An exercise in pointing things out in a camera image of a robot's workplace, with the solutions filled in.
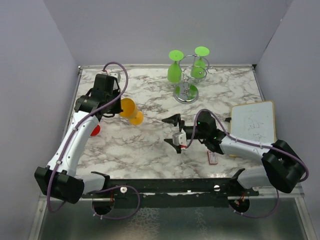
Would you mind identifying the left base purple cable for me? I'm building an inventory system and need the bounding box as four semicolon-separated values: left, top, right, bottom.
91;184;142;221

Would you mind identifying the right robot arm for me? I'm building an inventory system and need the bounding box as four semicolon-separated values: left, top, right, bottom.
162;109;310;196

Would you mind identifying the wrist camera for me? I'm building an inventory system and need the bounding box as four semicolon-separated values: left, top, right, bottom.
172;131;188;150
106;72;121;83

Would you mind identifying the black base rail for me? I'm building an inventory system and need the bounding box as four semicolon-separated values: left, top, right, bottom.
83;176;259;209

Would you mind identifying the red wine glass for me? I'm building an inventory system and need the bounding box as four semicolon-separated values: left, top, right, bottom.
90;125;101;137

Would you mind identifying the green wine glass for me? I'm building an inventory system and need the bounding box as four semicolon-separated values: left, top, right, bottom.
167;50;184;84
191;46;210;79

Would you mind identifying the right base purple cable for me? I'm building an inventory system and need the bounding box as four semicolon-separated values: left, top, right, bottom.
232;187;280;218

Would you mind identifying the small whiteboard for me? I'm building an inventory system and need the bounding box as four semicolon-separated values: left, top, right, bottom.
224;100;278;158

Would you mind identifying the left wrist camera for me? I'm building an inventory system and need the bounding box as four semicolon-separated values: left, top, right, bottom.
106;72;121;83

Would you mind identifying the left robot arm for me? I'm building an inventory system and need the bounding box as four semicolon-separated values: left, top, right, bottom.
34;73;123;204

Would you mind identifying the orange wine glass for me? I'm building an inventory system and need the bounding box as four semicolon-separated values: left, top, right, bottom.
119;98;144;126

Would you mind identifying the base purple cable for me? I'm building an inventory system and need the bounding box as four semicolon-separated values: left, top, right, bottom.
91;184;142;221
232;187;280;218

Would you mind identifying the red white eraser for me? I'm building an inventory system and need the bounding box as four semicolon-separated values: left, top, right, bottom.
208;152;218;165

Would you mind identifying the chrome wine glass rack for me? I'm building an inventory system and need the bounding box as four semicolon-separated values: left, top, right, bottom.
173;54;210;104

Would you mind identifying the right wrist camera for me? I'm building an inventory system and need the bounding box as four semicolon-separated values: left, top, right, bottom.
172;131;188;150

